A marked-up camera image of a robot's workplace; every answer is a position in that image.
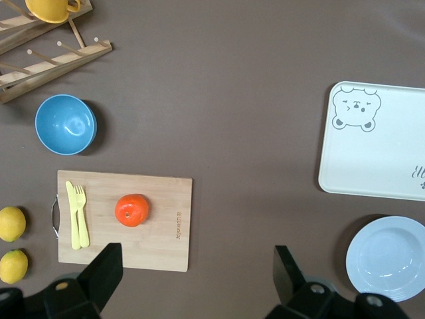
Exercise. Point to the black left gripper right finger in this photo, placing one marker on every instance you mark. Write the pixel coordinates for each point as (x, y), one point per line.
(289, 279)

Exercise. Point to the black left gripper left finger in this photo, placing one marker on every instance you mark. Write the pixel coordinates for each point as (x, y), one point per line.
(99, 276)

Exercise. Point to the orange mandarin fruit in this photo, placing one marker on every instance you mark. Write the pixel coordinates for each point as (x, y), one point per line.
(131, 210)

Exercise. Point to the pale blue round plate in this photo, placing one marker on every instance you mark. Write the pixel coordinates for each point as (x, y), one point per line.
(385, 259)

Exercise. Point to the yellow plastic fork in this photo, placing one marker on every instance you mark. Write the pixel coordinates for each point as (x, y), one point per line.
(83, 226)

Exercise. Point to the yellow plastic knife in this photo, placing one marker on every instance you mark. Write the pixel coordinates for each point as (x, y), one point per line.
(73, 219)

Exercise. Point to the green-tipped yellow lemon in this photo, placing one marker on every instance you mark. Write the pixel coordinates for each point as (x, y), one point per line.
(12, 266)

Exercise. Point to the cream tray with bear print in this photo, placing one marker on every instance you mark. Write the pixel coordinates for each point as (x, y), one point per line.
(375, 156)

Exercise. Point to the blue bowl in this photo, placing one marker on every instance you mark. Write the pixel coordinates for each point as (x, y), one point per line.
(64, 124)

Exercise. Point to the wooden peg dish rack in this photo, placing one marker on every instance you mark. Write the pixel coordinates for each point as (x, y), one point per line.
(50, 66)

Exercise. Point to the yellow mug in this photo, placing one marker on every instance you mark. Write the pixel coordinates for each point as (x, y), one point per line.
(46, 10)

